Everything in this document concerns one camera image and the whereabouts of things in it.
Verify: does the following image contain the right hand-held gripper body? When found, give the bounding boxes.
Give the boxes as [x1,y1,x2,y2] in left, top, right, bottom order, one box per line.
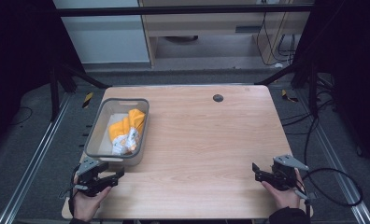
[270,154,310,192]

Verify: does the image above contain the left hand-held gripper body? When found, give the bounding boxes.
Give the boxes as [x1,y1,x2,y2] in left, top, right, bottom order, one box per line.
[75,156,111,197]

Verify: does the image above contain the person's right hand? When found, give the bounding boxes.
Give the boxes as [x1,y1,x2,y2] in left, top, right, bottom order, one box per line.
[260,169,306,211]

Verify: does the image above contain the person's left hand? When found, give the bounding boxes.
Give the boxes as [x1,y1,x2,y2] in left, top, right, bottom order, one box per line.
[72,175,113,223]

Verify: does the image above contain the grey plastic basket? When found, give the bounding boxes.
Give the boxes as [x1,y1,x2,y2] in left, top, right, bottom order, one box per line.
[83,97,150,167]

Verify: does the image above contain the yellow and white cloth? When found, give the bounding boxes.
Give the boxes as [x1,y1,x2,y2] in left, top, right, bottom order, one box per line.
[107,108,147,156]

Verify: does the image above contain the yellow black striped tape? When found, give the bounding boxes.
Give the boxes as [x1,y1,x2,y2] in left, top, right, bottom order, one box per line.
[280,89,299,104]
[81,91,94,109]

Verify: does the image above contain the black metal stand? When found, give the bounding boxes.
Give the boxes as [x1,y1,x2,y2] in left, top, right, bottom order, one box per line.
[49,61,112,123]
[253,59,336,119]

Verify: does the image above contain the black curtain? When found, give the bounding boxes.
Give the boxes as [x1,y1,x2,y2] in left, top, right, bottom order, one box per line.
[0,0,85,157]
[292,0,370,175]

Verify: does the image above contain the white cabinet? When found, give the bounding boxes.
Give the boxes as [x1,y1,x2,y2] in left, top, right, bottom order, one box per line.
[52,0,151,64]

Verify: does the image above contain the light wooden desk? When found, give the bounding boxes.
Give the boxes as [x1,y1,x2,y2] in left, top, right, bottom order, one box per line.
[137,0,316,68]

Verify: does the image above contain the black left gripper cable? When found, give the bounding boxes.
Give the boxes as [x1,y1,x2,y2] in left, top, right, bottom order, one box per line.
[67,164,82,217]

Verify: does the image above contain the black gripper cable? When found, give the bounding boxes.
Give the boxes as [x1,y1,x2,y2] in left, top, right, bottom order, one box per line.
[67,164,82,217]
[300,167,363,208]

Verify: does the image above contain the aluminium floor rail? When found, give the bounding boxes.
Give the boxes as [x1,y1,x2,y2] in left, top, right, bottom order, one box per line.
[0,92,73,224]
[296,90,370,224]

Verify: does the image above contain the black floor cables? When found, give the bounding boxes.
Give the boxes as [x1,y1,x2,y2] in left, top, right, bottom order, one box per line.
[279,74,340,166]

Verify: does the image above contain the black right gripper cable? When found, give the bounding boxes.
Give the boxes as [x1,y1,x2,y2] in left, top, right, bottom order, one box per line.
[300,167,363,208]

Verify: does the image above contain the black hanging cables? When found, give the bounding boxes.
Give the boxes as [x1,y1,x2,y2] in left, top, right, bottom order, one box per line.
[255,0,297,67]

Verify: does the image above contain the black metal frame bar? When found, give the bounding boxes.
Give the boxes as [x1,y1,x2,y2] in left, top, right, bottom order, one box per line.
[55,4,314,18]

